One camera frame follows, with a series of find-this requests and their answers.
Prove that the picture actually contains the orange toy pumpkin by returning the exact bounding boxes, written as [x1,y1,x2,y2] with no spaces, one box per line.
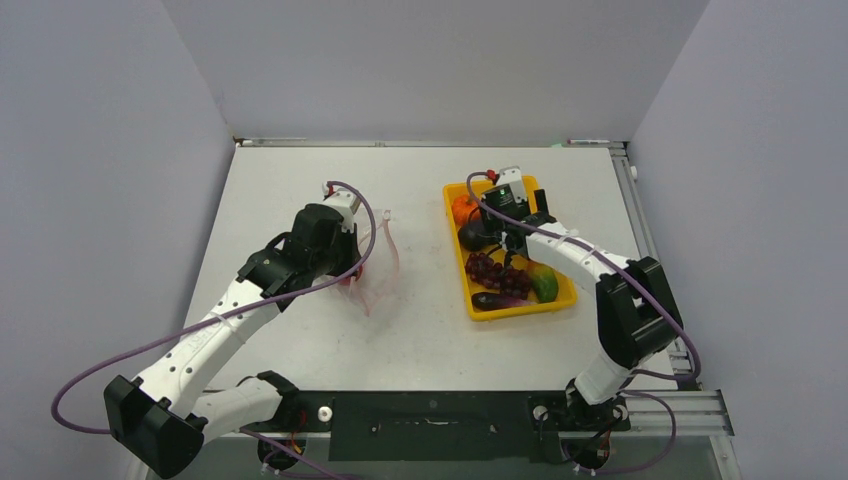
[451,194,481,227]

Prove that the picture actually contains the red toy tomato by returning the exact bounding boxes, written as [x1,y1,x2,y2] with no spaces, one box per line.
[337,269,362,286]

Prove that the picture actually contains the clear zip top bag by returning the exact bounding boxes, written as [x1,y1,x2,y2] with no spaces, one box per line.
[335,209,400,317]

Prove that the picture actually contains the green red toy mango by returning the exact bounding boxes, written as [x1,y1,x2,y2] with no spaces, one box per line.
[526,262,559,303]

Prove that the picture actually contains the yellow plastic tray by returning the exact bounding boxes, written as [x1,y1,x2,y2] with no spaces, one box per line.
[442,183,578,322]

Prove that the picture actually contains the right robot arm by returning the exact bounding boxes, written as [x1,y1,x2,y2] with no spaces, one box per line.
[476,183,683,428]

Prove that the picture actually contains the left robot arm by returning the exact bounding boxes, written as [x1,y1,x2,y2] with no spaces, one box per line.
[104,198,361,479]

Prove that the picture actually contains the purple toy eggplant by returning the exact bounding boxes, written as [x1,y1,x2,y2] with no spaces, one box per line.
[457,220,499,252]

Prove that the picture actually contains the dark red toy grapes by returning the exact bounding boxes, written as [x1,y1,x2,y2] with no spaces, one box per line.
[464,252,532,300]

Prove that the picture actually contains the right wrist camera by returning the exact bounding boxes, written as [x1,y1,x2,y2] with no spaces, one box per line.
[484,166,529,208]

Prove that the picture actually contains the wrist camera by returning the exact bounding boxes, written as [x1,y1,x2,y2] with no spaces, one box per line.
[322,185,361,233]
[484,166,529,208]

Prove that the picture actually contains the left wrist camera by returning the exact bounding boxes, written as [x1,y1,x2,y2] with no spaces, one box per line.
[322,185,361,233]

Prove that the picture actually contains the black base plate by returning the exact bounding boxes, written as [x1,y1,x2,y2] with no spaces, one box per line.
[256,390,630,464]

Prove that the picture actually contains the aluminium frame rail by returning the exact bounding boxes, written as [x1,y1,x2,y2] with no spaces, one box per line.
[225,142,732,436]

